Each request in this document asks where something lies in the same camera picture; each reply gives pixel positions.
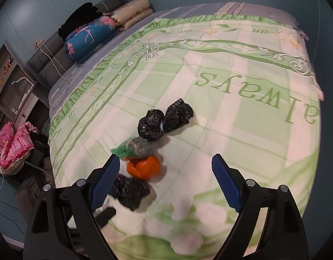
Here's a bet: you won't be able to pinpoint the green printed blanket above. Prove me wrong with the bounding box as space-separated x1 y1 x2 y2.
49 13 325 260

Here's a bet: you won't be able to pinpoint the white desk lamp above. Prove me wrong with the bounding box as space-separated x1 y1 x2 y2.
11 76 34 96

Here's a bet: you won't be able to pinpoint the black plastic bag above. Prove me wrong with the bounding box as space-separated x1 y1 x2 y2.
110 175 151 212
163 99 194 134
137 109 165 142

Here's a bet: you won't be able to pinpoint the bed with grey sheet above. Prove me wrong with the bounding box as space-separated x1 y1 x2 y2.
49 1 309 109

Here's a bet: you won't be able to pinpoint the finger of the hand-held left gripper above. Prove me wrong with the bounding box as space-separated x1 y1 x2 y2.
96 208 116 228

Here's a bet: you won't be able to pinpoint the grey shelf unit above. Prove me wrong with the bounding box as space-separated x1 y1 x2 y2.
0 39 39 130

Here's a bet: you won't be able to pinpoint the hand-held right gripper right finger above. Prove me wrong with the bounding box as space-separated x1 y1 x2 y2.
211 154 310 260

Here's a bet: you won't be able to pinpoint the orange plastic bag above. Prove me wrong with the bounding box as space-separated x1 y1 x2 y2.
127 156 161 179

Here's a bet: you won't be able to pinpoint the black clothes pile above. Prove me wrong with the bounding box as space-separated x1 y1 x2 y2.
58 3 102 40

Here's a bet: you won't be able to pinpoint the grey padded headboard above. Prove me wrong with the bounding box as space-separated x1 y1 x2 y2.
26 0 126 93

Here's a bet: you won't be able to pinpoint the wall socket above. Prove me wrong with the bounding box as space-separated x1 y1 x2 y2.
32 36 45 51

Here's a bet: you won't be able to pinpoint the beige pillows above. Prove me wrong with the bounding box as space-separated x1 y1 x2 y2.
111 0 154 30

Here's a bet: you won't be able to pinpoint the white cable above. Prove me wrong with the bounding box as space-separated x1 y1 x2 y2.
38 43 66 80

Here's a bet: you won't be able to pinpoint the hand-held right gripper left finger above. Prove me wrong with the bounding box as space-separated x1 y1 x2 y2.
23 154 121 260

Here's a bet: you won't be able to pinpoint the blue floral folded quilt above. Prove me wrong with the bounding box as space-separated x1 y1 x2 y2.
64 15 117 66

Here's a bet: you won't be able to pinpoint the pink quilt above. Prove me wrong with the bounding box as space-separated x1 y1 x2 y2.
0 122 39 170

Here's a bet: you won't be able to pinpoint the green crumpled wrapper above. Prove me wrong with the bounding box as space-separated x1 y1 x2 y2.
111 138 154 160

